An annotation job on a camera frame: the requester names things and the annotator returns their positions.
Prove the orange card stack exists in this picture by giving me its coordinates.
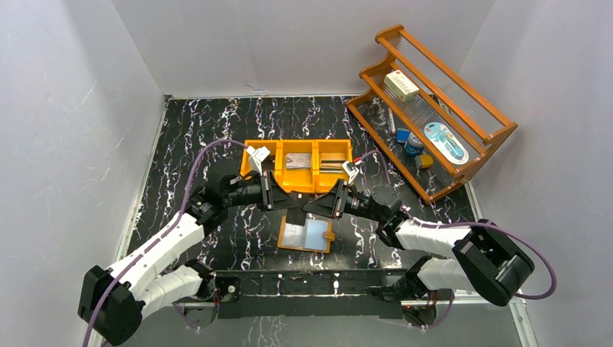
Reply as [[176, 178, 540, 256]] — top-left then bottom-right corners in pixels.
[[319, 153, 347, 174]]

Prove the blue eraser block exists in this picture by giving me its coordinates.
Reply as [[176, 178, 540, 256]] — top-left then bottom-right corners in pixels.
[[395, 128, 411, 144]]

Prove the orange wooden shelf rack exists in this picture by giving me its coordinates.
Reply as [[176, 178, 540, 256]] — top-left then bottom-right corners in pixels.
[[347, 25, 518, 203]]

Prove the dark grey credit card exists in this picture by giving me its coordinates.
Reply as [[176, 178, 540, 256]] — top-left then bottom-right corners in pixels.
[[286, 207, 307, 226]]

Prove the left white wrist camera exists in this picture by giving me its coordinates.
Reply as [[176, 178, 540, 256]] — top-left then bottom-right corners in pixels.
[[247, 146, 270, 175]]

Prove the white red box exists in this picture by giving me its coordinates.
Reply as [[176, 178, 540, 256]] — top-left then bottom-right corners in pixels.
[[384, 69, 420, 102]]

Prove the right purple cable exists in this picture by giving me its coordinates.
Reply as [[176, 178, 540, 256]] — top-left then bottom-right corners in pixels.
[[356, 150, 558, 331]]

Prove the orange card holder wallet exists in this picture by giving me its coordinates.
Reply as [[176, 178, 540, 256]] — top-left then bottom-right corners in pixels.
[[278, 216, 336, 254]]

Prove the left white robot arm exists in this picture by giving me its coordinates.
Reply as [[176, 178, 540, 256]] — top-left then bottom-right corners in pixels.
[[77, 171, 305, 346]]

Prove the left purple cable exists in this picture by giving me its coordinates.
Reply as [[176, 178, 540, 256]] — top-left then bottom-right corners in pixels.
[[86, 139, 250, 347]]

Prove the silver card stack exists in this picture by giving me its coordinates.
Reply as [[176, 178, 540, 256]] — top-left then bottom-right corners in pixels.
[[285, 153, 312, 170]]

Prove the purple cable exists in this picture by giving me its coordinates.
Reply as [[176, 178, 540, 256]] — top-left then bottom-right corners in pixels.
[[86, 139, 250, 347], [356, 150, 558, 331]]

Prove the blue packaged cutter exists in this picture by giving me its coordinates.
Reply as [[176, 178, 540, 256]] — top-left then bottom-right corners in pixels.
[[424, 122, 470, 166]]

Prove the white pen marker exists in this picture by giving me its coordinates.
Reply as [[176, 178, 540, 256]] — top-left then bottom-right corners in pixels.
[[387, 108, 396, 134]]

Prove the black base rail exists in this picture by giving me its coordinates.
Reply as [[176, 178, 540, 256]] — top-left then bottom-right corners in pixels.
[[172, 267, 439, 321]]

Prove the orange three-compartment bin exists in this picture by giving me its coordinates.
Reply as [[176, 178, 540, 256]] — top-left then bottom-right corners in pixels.
[[245, 139, 353, 194]]

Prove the yellow grey sharpener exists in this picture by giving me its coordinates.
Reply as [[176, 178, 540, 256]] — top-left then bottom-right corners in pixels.
[[414, 154, 434, 170]]

